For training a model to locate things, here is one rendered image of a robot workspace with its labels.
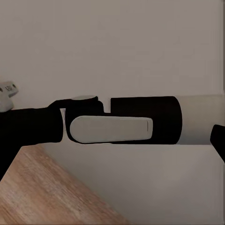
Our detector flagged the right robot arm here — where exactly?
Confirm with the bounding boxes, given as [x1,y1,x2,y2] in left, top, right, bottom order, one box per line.
[0,81,225,146]

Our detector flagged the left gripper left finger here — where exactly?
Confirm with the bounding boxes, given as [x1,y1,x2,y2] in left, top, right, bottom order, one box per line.
[0,125,24,181]

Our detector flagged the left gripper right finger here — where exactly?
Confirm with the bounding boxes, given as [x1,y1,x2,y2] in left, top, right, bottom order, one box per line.
[210,124,225,162]

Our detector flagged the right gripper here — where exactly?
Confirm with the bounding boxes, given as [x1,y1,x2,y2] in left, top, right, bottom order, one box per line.
[0,108,36,146]

